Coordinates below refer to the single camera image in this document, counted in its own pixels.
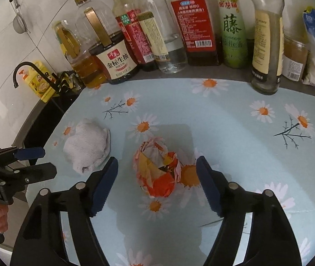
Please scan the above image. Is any soy sauce jug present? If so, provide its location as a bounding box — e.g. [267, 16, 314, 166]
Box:
[74, 0, 140, 85]

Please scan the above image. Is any small metal holder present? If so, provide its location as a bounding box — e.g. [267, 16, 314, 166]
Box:
[56, 70, 84, 93]

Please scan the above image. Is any slim bottle with cream label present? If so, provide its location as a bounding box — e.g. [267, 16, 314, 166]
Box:
[247, 0, 284, 95]

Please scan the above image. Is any white terry cloth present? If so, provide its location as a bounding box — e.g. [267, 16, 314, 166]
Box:
[63, 118, 111, 175]

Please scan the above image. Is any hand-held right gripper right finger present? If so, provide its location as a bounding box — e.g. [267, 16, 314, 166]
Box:
[195, 156, 315, 266]

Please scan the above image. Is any glass jar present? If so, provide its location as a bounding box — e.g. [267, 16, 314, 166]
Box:
[282, 32, 309, 82]

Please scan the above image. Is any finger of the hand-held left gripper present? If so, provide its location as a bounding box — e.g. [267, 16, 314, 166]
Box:
[0, 147, 46, 162]
[0, 163, 57, 197]

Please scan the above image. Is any yellow dish soap bottle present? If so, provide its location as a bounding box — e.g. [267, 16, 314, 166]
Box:
[20, 60, 55, 102]

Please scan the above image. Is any clear bottle with red label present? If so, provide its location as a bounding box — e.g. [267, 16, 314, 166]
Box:
[163, 0, 221, 66]

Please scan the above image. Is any hanging metal strainer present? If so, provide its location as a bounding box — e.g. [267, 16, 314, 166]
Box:
[9, 0, 31, 34]

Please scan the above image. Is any bottle with green label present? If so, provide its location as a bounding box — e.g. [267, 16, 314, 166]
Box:
[211, 0, 249, 69]

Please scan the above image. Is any daisy print tablecloth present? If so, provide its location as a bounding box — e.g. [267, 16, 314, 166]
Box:
[26, 78, 315, 266]

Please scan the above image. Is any dark bottle with red label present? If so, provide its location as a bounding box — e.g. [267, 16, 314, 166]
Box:
[104, 0, 159, 72]

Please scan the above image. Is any clear bottle with cream label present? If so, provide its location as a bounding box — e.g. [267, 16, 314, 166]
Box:
[130, 0, 188, 74]

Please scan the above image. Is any large cooking oil jug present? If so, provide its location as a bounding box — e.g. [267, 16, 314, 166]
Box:
[53, 21, 108, 88]

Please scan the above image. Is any orange and yellow wrapper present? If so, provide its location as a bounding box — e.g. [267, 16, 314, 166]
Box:
[133, 136, 184, 198]

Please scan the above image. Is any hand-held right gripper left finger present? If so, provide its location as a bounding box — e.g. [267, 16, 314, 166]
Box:
[10, 156, 118, 266]

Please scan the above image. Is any black faucet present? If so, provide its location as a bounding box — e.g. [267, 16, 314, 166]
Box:
[13, 61, 61, 92]

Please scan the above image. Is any black kitchen sink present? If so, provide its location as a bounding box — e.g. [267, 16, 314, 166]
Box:
[11, 94, 75, 172]

